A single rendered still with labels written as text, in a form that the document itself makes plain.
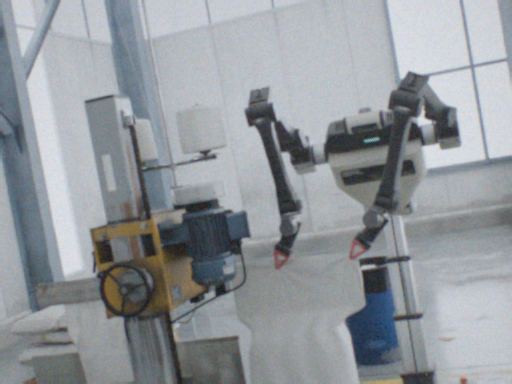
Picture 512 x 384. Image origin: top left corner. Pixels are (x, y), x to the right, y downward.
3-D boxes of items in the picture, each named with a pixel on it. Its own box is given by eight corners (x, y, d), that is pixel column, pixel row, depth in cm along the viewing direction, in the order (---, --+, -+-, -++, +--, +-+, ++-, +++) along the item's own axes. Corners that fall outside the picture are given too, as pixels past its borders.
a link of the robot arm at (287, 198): (274, 99, 261) (246, 105, 265) (272, 104, 256) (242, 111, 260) (305, 206, 278) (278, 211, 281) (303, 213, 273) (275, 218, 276)
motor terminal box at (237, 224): (250, 241, 257) (244, 209, 256) (253, 244, 248) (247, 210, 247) (226, 246, 256) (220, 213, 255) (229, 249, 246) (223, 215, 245)
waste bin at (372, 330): (420, 341, 522) (405, 251, 518) (414, 364, 473) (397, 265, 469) (353, 348, 536) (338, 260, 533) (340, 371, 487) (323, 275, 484)
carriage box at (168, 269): (207, 290, 274) (192, 206, 272) (171, 312, 241) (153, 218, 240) (147, 297, 281) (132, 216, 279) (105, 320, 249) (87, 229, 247)
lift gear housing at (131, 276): (156, 297, 244) (149, 264, 243) (149, 301, 238) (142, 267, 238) (127, 300, 247) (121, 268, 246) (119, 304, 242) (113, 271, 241)
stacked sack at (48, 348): (106, 339, 600) (103, 322, 599) (68, 364, 535) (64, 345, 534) (60, 345, 610) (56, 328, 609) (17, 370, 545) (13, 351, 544)
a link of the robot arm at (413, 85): (431, 70, 241) (403, 62, 246) (415, 109, 241) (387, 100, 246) (459, 110, 280) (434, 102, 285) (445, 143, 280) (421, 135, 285)
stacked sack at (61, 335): (130, 328, 568) (127, 310, 567) (99, 344, 529) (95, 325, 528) (61, 333, 595) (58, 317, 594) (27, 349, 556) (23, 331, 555)
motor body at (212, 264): (244, 275, 256) (231, 204, 255) (230, 284, 241) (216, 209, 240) (203, 280, 260) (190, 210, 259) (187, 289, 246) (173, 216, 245)
